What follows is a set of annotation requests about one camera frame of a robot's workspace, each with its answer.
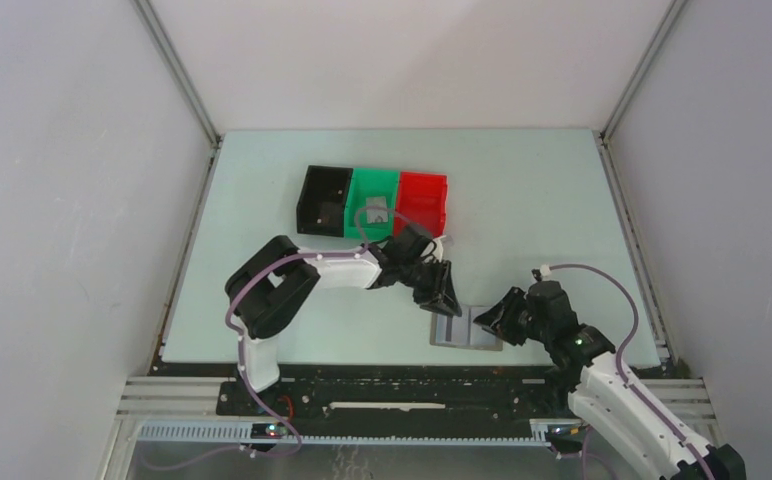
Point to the black plastic bin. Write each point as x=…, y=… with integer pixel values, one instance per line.
x=320, y=209

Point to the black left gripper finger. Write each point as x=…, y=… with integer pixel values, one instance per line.
x=448, y=301
x=430, y=287

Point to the aluminium frame rail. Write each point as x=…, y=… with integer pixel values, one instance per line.
x=193, y=401

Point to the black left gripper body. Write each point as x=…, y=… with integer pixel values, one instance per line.
x=410, y=270

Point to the red plastic bin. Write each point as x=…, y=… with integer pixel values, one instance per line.
x=422, y=198

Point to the green plastic bin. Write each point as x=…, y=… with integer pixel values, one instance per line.
x=372, y=192

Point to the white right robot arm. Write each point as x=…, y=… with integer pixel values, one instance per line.
x=601, y=389

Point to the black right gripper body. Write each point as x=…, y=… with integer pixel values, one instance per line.
x=534, y=329

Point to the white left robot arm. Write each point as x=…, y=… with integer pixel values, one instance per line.
x=267, y=291

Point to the grey card in green bin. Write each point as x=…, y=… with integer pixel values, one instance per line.
x=377, y=210

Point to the beige leather card holder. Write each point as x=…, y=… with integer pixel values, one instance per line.
x=462, y=333

